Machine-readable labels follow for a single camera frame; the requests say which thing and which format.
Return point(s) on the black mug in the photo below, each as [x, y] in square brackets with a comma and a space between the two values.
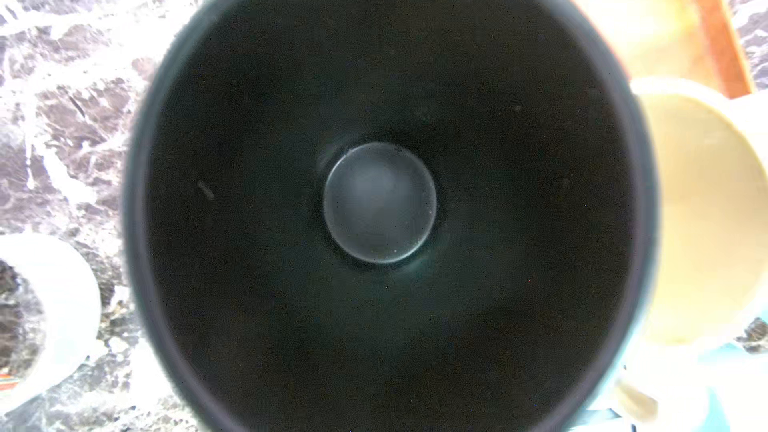
[390, 215]

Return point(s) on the cream yellow mug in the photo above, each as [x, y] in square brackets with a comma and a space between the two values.
[712, 167]

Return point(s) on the clear tape roll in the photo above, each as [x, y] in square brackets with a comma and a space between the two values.
[69, 298]

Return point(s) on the light blue mug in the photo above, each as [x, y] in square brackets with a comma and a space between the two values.
[722, 389]

